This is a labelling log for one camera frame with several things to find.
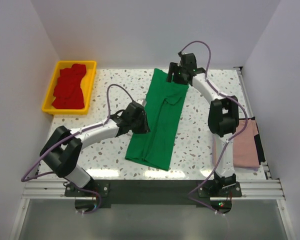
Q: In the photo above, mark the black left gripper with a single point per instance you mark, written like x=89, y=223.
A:
x=145, y=128

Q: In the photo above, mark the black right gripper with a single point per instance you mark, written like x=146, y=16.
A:
x=173, y=68

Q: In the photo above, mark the green t shirt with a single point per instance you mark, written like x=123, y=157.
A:
x=164, y=104

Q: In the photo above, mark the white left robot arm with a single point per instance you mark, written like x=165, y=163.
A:
x=62, y=150

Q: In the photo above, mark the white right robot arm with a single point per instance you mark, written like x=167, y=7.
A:
x=223, y=119

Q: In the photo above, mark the yellow plastic bin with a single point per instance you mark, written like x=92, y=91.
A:
x=86, y=85

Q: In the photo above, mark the red t shirt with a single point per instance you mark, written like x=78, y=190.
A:
x=68, y=92

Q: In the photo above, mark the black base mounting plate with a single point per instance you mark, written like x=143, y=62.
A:
x=106, y=193

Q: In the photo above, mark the pink folded t shirt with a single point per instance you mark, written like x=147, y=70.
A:
x=244, y=147

